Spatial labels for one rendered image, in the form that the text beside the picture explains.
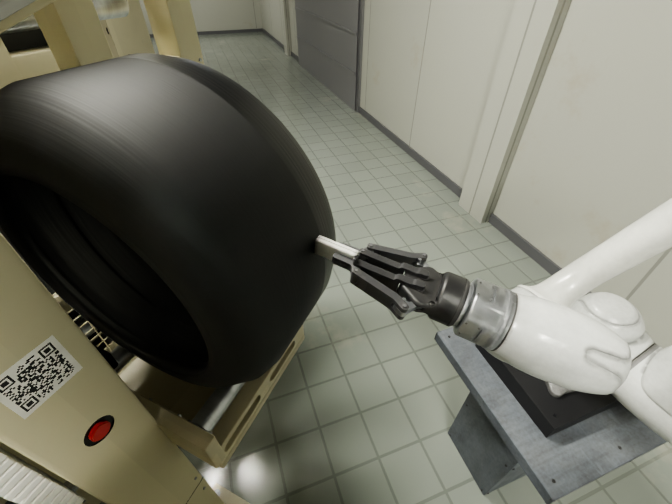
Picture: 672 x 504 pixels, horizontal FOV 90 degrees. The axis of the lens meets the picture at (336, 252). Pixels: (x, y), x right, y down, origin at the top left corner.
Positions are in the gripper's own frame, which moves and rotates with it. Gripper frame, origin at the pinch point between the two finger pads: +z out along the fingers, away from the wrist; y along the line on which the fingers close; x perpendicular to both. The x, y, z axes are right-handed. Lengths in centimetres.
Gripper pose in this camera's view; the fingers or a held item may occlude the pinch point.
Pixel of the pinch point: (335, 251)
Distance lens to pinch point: 53.4
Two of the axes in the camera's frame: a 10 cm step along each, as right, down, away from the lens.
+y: -4.1, 6.0, -6.9
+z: -9.0, -3.8, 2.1
